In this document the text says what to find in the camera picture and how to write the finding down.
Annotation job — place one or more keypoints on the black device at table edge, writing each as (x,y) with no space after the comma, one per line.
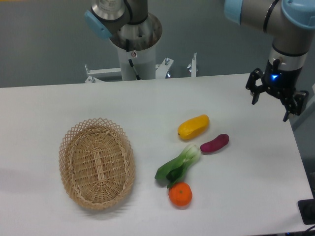
(307,211)

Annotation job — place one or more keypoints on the green bok choy vegetable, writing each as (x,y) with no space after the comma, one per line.
(174,170)

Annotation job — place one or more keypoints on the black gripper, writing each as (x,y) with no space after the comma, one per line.
(280,84)

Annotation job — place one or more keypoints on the yellow mango fruit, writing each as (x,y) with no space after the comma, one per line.
(193,127)

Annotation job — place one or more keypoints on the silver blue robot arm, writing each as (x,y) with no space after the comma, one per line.
(135,32)

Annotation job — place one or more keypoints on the white metal base frame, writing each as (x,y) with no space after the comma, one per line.
(162,71)

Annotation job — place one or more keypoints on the orange tangerine fruit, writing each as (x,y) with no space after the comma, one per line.
(180,194)

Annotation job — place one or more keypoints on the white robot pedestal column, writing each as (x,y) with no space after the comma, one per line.
(143,60)

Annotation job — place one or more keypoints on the purple sweet potato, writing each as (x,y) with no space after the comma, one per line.
(216,144)

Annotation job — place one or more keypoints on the woven wicker basket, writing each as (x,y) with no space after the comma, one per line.
(96,164)

